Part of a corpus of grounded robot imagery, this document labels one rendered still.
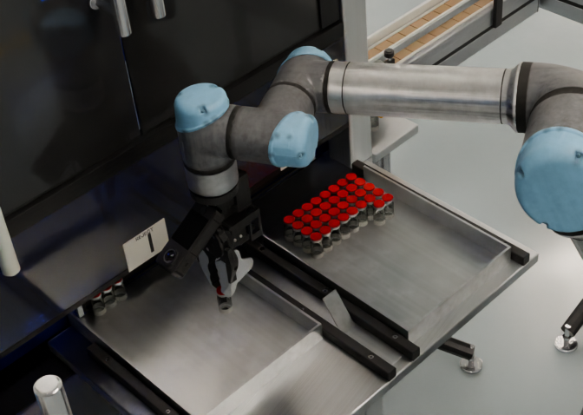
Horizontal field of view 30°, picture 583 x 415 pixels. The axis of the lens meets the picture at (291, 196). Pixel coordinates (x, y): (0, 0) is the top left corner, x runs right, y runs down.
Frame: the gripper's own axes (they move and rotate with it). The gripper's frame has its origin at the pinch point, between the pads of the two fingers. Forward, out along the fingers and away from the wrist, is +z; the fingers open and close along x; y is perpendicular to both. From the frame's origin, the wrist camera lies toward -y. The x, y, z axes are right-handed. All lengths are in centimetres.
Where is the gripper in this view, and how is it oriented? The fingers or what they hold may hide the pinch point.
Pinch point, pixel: (219, 288)
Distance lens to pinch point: 169.8
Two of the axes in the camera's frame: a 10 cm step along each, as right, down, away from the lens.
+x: -7.0, -4.2, 5.9
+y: 7.1, -4.9, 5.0
